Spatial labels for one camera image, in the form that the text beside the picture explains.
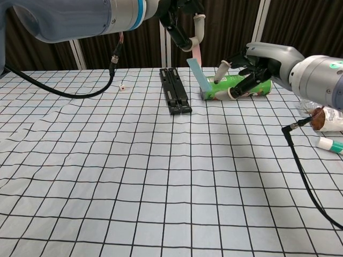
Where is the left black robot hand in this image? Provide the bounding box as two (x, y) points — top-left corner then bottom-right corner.
(157, 0), (206, 52)

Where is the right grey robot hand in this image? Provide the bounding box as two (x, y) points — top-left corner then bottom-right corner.
(213, 42), (305, 101)

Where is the pink strip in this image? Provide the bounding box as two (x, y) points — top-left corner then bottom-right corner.
(192, 42), (203, 66)

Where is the light blue paper strip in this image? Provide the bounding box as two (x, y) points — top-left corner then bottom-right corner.
(186, 58), (213, 94)

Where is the green chips can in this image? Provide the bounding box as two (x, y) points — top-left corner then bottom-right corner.
(199, 74), (273, 101)

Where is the dark pleated screen panel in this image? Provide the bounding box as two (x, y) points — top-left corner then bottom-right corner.
(169, 0), (262, 68)
(3, 14), (81, 72)
(261, 0), (343, 59)
(76, 12), (164, 70)

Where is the clear plastic water bottle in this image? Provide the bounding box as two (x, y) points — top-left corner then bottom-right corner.
(297, 97), (320, 116)

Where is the black folding stand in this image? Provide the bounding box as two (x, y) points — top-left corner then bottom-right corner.
(159, 67), (193, 116)

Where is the white cup with brown contents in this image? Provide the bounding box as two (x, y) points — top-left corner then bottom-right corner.
(310, 105), (343, 133)

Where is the white and green glue stick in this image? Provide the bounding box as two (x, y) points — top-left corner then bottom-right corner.
(316, 136), (343, 155)

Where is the blue checked tablecloth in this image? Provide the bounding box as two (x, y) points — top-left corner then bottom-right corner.
(0, 65), (343, 257)

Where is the white screen frame post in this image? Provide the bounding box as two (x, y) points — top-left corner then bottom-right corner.
(159, 22), (173, 69)
(251, 0), (272, 45)
(70, 39), (87, 70)

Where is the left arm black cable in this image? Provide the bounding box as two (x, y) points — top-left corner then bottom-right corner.
(4, 31), (126, 99)

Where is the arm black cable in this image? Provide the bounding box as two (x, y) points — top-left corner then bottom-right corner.
(281, 113), (343, 231)
(4, 31), (126, 99)

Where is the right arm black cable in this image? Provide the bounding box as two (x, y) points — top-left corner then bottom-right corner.
(281, 113), (343, 231)

